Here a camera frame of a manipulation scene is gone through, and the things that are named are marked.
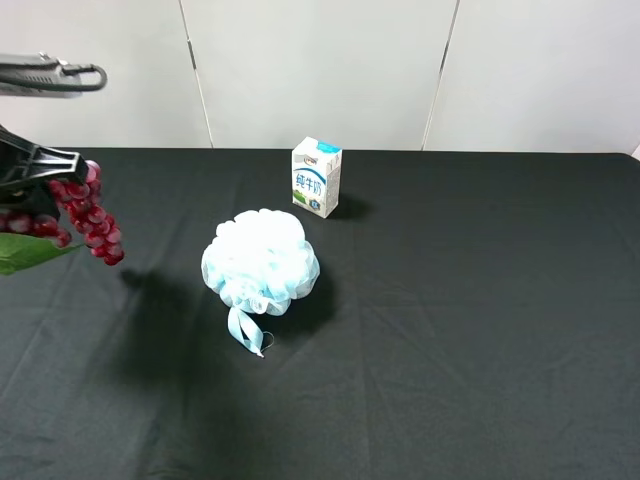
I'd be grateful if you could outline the black tablecloth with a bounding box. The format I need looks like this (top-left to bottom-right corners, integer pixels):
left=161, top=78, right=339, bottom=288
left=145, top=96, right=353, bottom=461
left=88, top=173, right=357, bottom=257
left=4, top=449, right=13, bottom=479
left=1, top=149, right=639, bottom=479

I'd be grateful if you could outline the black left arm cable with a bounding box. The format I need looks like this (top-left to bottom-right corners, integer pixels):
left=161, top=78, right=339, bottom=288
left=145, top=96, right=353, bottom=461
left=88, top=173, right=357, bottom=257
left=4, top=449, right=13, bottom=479
left=0, top=51, right=109, bottom=99

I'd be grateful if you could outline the red artificial grape bunch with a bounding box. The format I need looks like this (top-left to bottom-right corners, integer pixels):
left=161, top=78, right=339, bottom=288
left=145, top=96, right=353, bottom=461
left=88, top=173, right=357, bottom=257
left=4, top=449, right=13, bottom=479
left=1, top=160, right=125, bottom=275

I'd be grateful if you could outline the white blue milk carton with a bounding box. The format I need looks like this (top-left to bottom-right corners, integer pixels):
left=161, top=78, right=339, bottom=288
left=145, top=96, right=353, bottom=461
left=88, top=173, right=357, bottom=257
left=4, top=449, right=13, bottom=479
left=291, top=137, right=343, bottom=218

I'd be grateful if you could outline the blue white bath loofah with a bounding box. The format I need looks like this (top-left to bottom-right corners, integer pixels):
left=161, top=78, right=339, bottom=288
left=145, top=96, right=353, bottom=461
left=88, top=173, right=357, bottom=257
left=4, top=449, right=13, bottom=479
left=201, top=209, right=320, bottom=357

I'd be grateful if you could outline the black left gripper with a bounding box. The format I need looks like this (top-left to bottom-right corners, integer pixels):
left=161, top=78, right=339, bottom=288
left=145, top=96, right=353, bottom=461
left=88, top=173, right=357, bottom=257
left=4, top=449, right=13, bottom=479
left=1, top=128, right=88, bottom=220

